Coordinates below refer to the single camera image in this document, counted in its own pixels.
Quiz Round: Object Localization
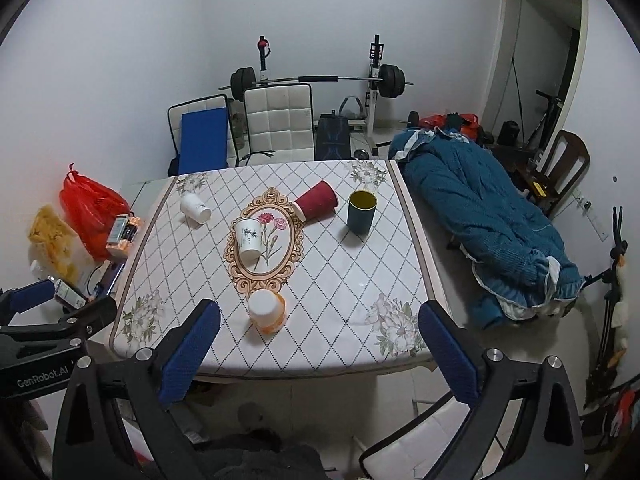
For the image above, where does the white and orange paper cup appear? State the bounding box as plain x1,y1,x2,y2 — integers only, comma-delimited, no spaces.
248,289,286,335

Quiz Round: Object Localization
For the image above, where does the white floral ceramic cup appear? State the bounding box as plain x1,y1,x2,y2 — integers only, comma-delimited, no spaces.
234,218,262,262

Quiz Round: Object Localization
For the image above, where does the dark green yellow-lined cup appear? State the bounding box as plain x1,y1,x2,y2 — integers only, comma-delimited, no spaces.
347,190,378,236

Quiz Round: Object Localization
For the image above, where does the red ribbed paper cup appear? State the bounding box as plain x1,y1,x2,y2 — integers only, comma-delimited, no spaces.
292,181,338,222

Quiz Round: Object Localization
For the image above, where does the white green tube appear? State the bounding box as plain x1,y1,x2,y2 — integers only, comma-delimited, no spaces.
52,278,87,311

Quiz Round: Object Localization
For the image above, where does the yellow flower-print bag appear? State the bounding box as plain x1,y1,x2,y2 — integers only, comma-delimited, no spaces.
27,205,94,287

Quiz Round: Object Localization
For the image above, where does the purple smartphone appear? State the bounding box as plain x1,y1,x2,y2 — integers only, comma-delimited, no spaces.
93,261,126,298

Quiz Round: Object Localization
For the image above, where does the white cushioned foreground chair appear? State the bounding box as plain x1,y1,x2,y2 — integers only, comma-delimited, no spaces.
354,392,470,479

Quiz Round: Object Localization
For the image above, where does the blue quilted coat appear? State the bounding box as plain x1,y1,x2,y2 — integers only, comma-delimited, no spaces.
388,128,586,330

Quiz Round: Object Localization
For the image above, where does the red plastic bag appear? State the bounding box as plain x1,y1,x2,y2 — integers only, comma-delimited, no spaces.
58,164,130,261

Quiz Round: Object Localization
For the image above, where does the orange tissue pack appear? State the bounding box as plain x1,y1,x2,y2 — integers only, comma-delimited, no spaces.
105,212,143,260

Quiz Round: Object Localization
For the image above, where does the floral diamond-pattern tablecloth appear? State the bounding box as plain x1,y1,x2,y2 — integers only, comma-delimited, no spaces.
106,159,444,379

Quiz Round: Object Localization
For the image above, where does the dark wooden chair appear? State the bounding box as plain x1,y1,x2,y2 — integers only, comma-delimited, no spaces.
525,130,590,218

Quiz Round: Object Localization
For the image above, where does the white chair with blue cushion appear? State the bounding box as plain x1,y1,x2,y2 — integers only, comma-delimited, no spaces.
167,94,239,177

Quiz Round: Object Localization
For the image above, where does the red orange bag on floor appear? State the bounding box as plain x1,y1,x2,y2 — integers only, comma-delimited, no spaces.
418,113,480,141

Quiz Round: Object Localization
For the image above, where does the weight bench rack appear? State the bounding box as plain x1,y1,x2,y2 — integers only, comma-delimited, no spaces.
256,34,384,156

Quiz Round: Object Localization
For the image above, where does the black blue backpack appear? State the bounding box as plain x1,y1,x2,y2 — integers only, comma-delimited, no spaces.
314,114,352,160

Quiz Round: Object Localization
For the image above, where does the white padded chair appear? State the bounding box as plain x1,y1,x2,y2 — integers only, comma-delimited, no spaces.
242,84,314,166

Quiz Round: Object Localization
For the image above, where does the barbell with black plates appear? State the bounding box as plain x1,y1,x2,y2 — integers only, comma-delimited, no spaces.
219,64,412,101

